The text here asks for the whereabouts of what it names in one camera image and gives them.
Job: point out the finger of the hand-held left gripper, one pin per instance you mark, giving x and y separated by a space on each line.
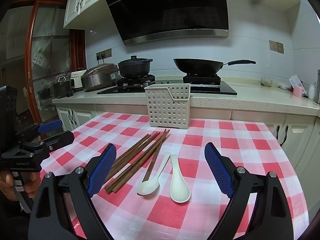
50 127
60 138

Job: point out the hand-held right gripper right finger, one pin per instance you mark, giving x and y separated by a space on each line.
218 170

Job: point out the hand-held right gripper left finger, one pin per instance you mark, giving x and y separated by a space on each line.
103 170

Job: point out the pile of wooden chopsticks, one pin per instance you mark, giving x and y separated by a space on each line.
135 157

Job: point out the white ceramic soup spoon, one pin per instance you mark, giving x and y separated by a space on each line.
179 192
148 187

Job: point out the white perforated utensil basket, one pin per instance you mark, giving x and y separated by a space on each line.
167 105

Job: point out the person's left hand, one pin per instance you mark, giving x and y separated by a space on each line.
6 185

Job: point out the red white checkered tablecloth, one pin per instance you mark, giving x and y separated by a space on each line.
200 155

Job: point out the white kitchen appliance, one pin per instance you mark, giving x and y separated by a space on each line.
76 80

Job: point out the wooden framed glass door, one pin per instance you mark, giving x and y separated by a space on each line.
30 55

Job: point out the brown silver rice cooker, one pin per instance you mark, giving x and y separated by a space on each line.
100 77

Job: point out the black glass gas stove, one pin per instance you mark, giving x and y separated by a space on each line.
207 87

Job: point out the small patterned bowl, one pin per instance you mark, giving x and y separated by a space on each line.
266 82

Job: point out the black pot with lid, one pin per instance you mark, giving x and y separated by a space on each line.
135 67

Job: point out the black wok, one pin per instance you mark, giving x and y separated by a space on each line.
197 66

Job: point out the pink cup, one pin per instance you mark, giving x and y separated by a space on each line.
297 91

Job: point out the paper packet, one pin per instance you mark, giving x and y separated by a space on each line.
296 80

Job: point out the small white bottle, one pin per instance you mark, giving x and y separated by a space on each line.
311 93

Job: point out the steel thermos flask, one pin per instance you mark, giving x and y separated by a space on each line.
318 87

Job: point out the black range hood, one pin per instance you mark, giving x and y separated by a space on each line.
170 7

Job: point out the beige wall socket panel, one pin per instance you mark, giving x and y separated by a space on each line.
105 53
276 47

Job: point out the white wall cabinet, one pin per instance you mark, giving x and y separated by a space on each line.
85 0

